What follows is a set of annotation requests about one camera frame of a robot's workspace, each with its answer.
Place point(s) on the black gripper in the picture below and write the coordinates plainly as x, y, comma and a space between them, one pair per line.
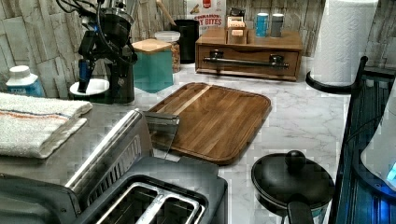
107, 40

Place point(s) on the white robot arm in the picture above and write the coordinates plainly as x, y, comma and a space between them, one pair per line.
347, 129

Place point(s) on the stainless steel toaster oven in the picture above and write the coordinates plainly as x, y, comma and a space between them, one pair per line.
56, 190

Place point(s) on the glass oven door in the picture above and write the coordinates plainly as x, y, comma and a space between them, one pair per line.
163, 130

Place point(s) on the black round canister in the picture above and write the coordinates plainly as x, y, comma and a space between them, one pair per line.
124, 90

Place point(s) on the teal canister wooden lid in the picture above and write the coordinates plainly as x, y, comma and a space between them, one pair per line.
153, 70

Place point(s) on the glass jar with white lid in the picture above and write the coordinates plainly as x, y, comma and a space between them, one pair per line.
171, 37

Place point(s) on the blue soap bottle white cap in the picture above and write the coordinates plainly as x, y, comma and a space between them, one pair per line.
22, 81

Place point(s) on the wooden spoon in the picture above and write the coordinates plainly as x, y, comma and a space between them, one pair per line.
167, 15

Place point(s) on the striped white folded towel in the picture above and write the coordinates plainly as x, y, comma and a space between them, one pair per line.
33, 127

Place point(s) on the black utensil holder cup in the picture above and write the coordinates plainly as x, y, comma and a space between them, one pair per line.
189, 34

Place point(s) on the cinnamon oat bites cereal box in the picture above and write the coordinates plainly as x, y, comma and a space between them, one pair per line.
209, 13

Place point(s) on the wooden cutting board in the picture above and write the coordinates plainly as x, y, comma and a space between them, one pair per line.
216, 123

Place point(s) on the black two-slot toaster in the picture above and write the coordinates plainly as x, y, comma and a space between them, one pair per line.
158, 191

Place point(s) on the stash tea box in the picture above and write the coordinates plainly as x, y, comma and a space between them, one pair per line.
236, 30

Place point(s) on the wooden drawer box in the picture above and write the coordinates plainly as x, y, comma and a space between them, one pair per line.
289, 45

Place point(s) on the blue shaker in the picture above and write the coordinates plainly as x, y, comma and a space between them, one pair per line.
262, 24

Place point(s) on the grey shaker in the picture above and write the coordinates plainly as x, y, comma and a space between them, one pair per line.
276, 24

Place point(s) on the black pot with lid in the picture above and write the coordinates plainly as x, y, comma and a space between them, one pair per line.
293, 187

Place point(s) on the white paper towel roll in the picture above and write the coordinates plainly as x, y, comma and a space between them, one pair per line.
342, 39

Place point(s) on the black paper towel holder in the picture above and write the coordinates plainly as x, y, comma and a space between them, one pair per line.
336, 84

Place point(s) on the black drawer handle bar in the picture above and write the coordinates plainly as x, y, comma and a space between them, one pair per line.
216, 56

